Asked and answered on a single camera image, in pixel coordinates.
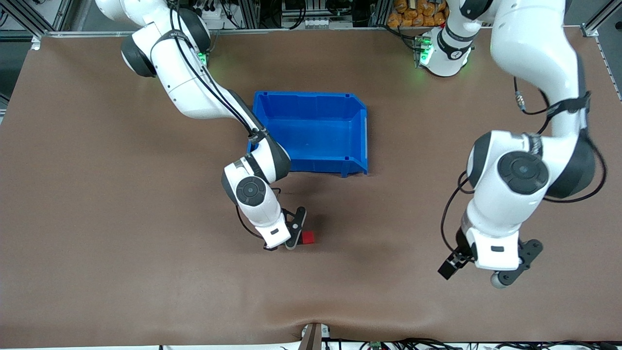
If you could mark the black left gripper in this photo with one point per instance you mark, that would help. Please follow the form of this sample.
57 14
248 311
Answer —
458 256

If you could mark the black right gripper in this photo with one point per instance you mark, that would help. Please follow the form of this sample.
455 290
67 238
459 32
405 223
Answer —
300 238

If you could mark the small red cube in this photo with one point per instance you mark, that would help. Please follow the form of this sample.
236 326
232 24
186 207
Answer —
307 238

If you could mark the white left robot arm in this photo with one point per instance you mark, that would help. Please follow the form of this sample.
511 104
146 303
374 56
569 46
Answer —
529 48

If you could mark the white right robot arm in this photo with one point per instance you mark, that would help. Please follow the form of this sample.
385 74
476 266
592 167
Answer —
194 92

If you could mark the blue plastic storage bin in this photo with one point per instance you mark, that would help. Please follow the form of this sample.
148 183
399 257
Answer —
320 136

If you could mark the brown table mat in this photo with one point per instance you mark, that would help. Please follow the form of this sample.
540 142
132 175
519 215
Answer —
121 218

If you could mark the white power strip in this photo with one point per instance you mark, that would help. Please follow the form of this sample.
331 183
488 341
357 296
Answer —
214 14

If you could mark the orange snack bag pile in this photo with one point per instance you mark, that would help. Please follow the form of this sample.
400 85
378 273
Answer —
413 17

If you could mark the brown camera mount post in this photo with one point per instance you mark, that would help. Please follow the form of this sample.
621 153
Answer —
313 338

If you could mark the aluminium table edge rail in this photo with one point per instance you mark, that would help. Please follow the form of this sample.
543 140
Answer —
301 31

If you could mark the aluminium corner frame post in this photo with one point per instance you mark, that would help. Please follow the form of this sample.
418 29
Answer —
600 17
26 17

